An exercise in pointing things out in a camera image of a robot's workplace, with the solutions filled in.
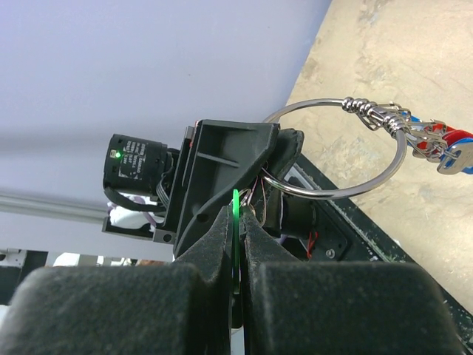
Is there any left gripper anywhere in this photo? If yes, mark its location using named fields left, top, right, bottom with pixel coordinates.
left=153, top=119, right=304, bottom=257

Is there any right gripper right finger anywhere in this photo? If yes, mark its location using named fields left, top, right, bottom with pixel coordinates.
left=240, top=212, right=464, bottom=354

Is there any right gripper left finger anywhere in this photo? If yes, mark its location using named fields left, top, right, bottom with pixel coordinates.
left=1, top=206, right=234, bottom=354

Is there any keyring with tagged keys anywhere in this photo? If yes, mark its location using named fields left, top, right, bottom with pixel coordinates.
left=260, top=96, right=473, bottom=203

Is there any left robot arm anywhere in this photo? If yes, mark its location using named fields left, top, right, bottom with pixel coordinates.
left=103, top=120, right=304, bottom=256

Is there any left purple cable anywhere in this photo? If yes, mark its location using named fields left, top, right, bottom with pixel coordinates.
left=106, top=195, right=167, bottom=229

